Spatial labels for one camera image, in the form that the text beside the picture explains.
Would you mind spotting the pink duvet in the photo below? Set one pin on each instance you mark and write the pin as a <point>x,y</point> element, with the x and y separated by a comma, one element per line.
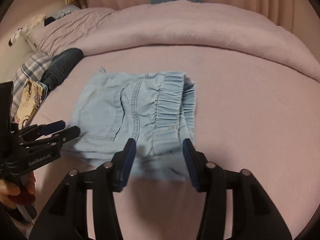
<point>102,30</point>

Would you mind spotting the cream patterned cushion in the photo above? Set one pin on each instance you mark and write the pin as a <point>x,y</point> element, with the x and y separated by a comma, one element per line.
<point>33,95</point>

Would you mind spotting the white plush toy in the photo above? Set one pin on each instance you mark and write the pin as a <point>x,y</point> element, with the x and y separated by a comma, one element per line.
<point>36,20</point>

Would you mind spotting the plaid pillow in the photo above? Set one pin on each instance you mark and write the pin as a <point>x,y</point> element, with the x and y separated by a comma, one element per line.
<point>34,69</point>
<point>68,9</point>

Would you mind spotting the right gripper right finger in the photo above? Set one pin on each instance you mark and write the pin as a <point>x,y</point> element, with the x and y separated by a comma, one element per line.
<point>196,164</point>

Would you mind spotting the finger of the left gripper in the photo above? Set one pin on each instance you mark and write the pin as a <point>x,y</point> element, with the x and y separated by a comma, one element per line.
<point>36,131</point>
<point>56,139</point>

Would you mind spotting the dark folded jeans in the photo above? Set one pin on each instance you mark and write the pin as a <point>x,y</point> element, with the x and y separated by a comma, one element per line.
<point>60,67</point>

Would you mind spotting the pink bed sheet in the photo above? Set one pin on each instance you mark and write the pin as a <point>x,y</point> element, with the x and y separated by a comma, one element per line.
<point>250,113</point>

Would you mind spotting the left hand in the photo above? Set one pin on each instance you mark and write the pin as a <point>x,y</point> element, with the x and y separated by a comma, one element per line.
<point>10,189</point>

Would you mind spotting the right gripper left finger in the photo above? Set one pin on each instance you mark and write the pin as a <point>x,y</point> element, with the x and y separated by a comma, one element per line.
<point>122,163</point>

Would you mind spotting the light blue denim pants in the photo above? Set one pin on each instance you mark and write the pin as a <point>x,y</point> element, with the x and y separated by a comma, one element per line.
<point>157,110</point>

